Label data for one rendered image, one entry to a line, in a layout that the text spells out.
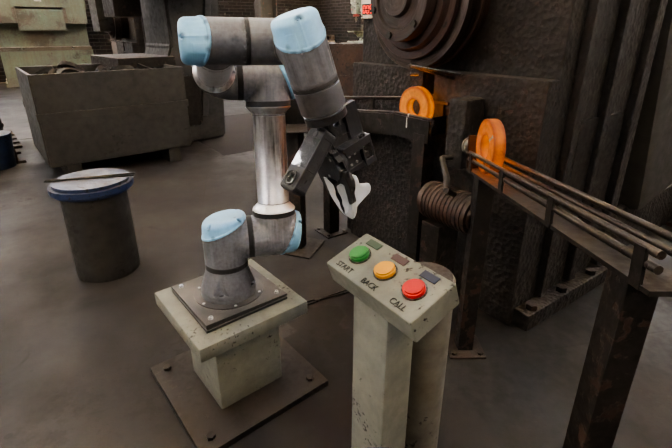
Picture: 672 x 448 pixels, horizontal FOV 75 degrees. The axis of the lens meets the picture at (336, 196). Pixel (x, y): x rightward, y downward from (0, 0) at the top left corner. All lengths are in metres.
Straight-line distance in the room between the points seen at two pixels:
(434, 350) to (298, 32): 0.71
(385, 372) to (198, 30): 0.67
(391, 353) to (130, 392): 0.93
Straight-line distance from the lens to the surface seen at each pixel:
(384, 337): 0.83
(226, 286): 1.23
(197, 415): 1.40
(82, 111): 3.57
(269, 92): 1.12
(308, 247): 2.18
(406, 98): 1.74
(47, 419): 1.59
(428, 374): 1.07
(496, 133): 1.25
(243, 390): 1.39
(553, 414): 1.51
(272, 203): 1.17
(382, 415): 0.95
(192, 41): 0.74
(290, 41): 0.66
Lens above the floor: 1.02
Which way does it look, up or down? 21 degrees down
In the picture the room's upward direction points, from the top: straight up
